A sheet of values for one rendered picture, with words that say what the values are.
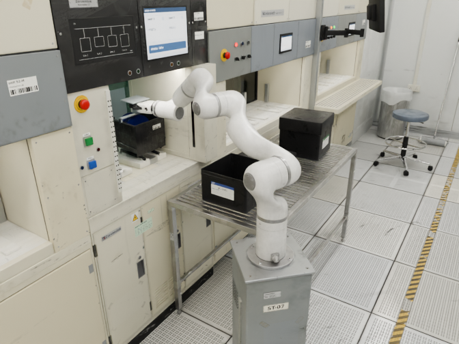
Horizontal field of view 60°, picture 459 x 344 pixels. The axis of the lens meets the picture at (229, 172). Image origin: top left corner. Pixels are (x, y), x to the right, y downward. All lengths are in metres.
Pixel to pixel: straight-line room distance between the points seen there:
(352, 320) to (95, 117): 1.80
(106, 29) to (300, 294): 1.28
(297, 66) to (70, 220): 2.31
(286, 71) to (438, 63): 2.79
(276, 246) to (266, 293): 0.18
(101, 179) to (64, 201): 0.19
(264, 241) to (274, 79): 2.18
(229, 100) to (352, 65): 3.32
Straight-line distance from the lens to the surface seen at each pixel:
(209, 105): 1.58
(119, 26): 1.74
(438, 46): 5.80
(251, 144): 1.50
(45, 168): 1.59
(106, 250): 1.91
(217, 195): 1.99
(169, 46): 1.95
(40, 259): 1.71
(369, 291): 2.79
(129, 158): 2.28
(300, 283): 1.62
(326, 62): 4.93
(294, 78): 3.44
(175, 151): 2.34
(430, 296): 2.89
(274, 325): 1.72
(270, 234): 1.53
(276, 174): 1.41
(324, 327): 2.48
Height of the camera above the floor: 1.73
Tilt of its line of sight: 24 degrees down
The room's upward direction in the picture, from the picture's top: straight up
